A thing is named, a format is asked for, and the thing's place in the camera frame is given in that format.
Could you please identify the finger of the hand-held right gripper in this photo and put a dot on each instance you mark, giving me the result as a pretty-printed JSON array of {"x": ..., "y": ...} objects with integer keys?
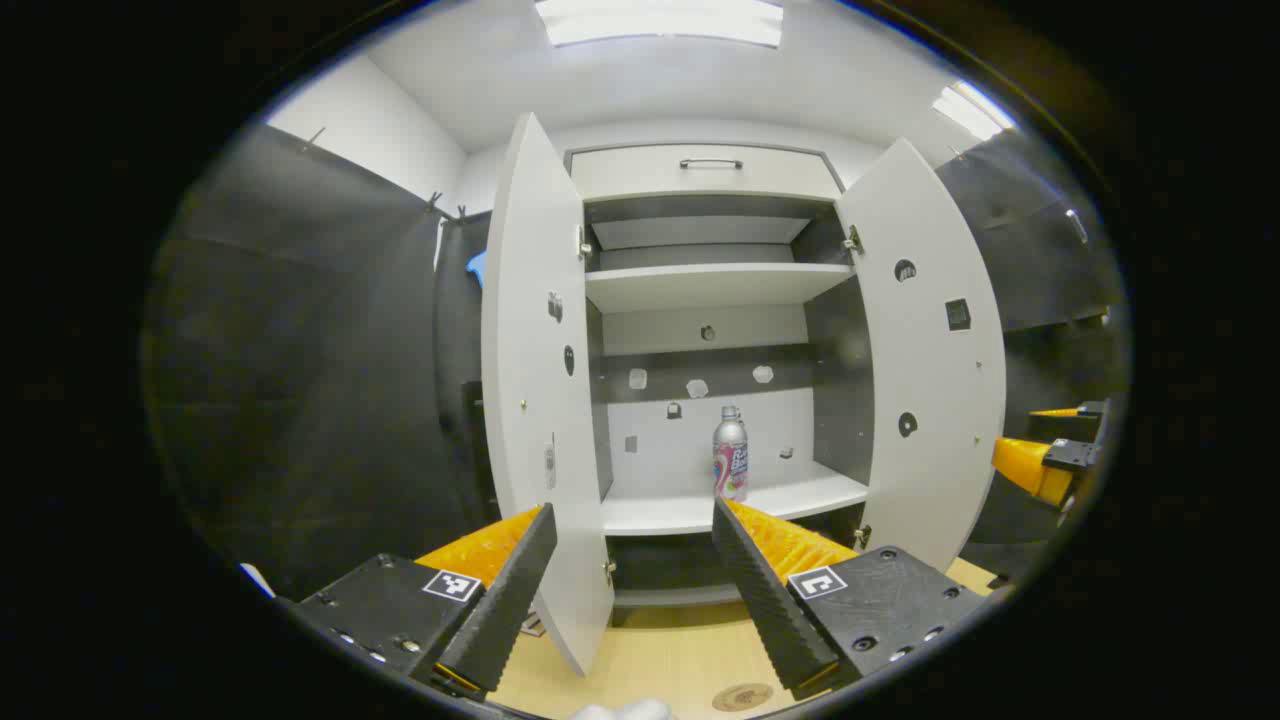
[
  {"x": 1085, "y": 410},
  {"x": 1025, "y": 462}
]

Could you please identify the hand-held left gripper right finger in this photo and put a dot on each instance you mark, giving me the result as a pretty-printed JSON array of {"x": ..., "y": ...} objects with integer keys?
[{"x": 765, "y": 600}]

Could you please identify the round brown coaster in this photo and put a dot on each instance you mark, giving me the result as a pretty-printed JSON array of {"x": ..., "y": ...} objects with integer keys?
[{"x": 742, "y": 697}]

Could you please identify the white cabinet door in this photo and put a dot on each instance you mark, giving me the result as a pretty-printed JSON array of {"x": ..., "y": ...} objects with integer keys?
[
  {"x": 925, "y": 370},
  {"x": 530, "y": 350}
]

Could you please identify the silver bottle with colourful label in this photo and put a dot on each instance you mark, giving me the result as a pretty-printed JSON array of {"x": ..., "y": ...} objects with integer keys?
[{"x": 730, "y": 445}]

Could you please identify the white cabinet shelf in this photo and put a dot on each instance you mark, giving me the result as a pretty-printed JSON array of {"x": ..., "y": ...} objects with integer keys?
[
  {"x": 700, "y": 285},
  {"x": 670, "y": 510}
]

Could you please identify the black backdrop cloth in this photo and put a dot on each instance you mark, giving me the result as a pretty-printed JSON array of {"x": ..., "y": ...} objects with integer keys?
[{"x": 300, "y": 380}]

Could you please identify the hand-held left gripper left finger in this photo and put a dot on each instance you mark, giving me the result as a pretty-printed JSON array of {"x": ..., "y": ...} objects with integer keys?
[{"x": 500, "y": 610}]

